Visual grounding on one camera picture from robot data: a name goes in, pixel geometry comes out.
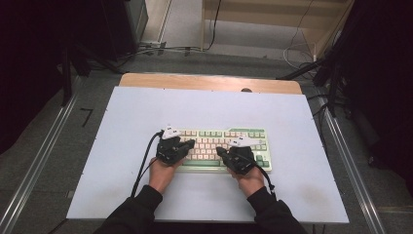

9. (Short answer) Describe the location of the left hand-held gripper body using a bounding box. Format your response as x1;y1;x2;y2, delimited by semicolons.
156;125;185;166

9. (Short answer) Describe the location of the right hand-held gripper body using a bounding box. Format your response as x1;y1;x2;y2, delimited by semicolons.
226;136;266;176

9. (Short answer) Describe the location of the green and pink keyboard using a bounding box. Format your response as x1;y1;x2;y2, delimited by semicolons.
155;127;274;175

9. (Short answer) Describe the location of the person's right hand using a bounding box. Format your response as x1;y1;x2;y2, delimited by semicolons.
230;165;266;199

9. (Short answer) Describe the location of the person's left hand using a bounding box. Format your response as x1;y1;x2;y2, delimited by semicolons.
148;157;185;196

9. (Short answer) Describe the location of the white table cover board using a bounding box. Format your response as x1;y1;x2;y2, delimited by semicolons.
65;85;351;225

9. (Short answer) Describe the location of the wooden table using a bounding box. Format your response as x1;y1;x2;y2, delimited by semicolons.
118;72;304;96

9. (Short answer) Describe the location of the black metal stand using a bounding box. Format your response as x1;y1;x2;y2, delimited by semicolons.
59;47;75;107

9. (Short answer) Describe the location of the black cabinet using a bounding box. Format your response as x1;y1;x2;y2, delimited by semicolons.
100;0;149;62

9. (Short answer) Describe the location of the light wooden shelf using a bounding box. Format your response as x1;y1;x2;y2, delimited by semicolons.
200;0;356;62

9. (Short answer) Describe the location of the dark curtain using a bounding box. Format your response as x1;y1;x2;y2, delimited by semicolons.
337;0;413;198
0;0;110;155

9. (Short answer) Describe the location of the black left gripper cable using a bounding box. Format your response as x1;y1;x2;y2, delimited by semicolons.
130;130;164;199

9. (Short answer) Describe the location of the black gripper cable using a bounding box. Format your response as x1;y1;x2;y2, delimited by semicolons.
130;130;164;199
242;152;278;200

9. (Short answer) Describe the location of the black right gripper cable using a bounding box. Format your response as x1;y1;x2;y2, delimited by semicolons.
242;152;278;200

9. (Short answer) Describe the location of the bundle of floor cables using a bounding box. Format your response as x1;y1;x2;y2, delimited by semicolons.
115;40;208;64

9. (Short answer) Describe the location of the metal floor rail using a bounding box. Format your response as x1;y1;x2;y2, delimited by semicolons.
318;97;388;234
0;93;80;234

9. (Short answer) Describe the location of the black hanging cable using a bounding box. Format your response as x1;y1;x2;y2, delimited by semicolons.
206;0;223;52

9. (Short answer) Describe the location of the white cable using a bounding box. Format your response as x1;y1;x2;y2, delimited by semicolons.
282;0;317;71

